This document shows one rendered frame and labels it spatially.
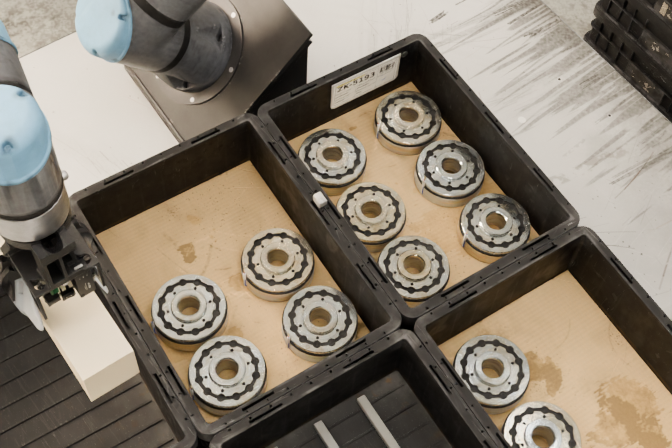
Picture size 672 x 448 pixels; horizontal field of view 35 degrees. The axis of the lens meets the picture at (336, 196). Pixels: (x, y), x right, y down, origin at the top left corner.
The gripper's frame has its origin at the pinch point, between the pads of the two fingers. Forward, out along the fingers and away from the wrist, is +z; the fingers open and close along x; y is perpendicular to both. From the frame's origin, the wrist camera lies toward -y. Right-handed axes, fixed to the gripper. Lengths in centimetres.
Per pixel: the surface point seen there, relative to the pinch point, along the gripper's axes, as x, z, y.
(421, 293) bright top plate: 43, 23, 16
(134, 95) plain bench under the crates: 32, 39, -47
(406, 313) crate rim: 36.8, 15.8, 19.7
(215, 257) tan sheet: 23.4, 25.9, -6.1
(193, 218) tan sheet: 24.2, 25.9, -13.4
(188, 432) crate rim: 5.3, 15.8, 17.3
